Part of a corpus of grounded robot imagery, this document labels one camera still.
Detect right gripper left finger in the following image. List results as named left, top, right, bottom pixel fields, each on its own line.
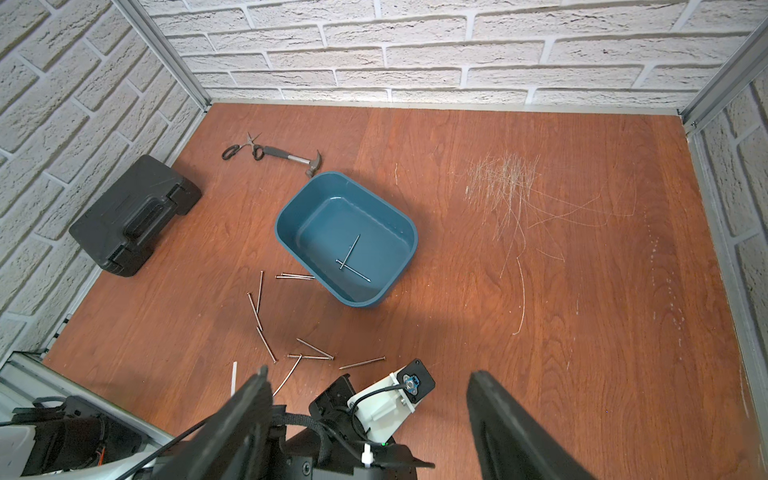
left=152, top=366, right=272, bottom=479

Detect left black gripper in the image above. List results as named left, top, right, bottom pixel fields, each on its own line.
left=263, top=374, right=435, bottom=479

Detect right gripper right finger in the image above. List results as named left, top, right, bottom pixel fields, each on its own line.
left=466, top=371, right=593, bottom=479

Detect steel nail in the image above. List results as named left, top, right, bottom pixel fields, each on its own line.
left=296, top=338, right=335, bottom=360
left=275, top=272, right=315, bottom=280
left=335, top=259, right=371, bottom=283
left=338, top=356, right=387, bottom=370
left=257, top=326, right=277, bottom=364
left=272, top=355, right=304, bottom=397
left=339, top=234, right=361, bottom=270

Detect teal plastic storage box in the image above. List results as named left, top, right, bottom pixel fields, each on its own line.
left=274, top=171, right=419, bottom=308

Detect black plastic tool case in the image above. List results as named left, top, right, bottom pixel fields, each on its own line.
left=69, top=155, right=202, bottom=277

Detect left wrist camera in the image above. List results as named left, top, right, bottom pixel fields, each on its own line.
left=347, top=359, right=436, bottom=444

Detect small black-handled hammer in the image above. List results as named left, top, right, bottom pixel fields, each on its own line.
left=262, top=146, right=322, bottom=178

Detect black-handled scissors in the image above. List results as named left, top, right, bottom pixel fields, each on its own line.
left=221, top=133, right=265, bottom=161

